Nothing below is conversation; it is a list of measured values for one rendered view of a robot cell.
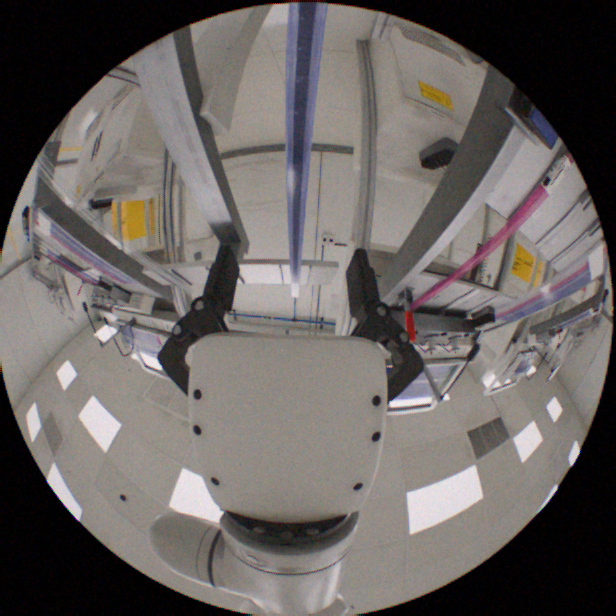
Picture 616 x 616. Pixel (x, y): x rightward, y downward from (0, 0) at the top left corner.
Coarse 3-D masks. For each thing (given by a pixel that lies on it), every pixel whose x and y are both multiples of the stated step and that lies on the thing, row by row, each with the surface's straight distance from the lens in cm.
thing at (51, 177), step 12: (36, 168) 25; (48, 168) 24; (48, 180) 24; (60, 180) 24; (60, 192) 24; (72, 192) 24; (72, 204) 24; (84, 204) 24; (84, 216) 25; (96, 216) 25; (96, 228) 26; (108, 228) 25; (120, 240) 26; (132, 252) 27; (144, 264) 30; (156, 264) 31; (168, 276) 33; (180, 288) 37
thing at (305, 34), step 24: (288, 24) 10; (312, 24) 10; (288, 48) 10; (312, 48) 10; (288, 72) 10; (312, 72) 10; (288, 96) 10; (312, 96) 10; (288, 120) 10; (312, 120) 10; (288, 144) 11; (288, 168) 12; (288, 192) 13; (288, 216) 15; (288, 240) 18
